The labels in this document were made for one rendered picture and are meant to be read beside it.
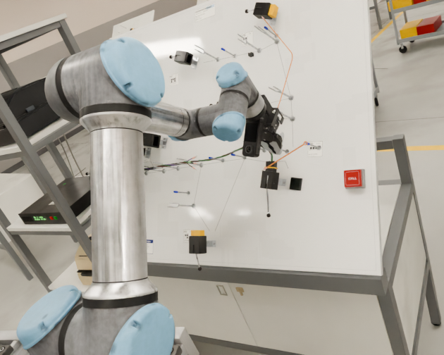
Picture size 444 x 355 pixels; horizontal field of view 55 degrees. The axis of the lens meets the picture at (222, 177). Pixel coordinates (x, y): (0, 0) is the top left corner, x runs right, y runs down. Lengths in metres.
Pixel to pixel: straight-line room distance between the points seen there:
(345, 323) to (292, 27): 1.02
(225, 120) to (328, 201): 0.49
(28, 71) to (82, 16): 1.76
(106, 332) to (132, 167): 0.25
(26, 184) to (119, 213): 3.64
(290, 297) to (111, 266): 0.98
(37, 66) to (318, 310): 8.29
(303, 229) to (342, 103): 0.41
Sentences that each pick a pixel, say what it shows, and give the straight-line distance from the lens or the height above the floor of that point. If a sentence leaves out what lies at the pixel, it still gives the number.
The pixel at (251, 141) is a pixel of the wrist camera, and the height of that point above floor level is 1.33.
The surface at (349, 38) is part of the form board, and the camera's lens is 1.44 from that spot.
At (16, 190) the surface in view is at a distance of 4.25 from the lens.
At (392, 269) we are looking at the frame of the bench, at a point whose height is 0.80.
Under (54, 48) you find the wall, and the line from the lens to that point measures 9.51.
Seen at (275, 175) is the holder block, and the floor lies 1.15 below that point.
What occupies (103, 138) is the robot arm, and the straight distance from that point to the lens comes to 0.68.
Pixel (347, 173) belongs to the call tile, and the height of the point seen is 1.13.
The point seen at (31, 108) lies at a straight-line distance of 1.95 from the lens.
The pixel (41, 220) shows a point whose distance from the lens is 2.14.
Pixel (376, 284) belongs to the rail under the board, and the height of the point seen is 0.84.
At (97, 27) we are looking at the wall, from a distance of 10.14.
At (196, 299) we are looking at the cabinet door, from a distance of 1.84.
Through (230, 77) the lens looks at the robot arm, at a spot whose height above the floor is 1.53.
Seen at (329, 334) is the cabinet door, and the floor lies 0.55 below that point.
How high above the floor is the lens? 1.75
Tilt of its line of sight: 24 degrees down
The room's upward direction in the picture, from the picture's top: 23 degrees counter-clockwise
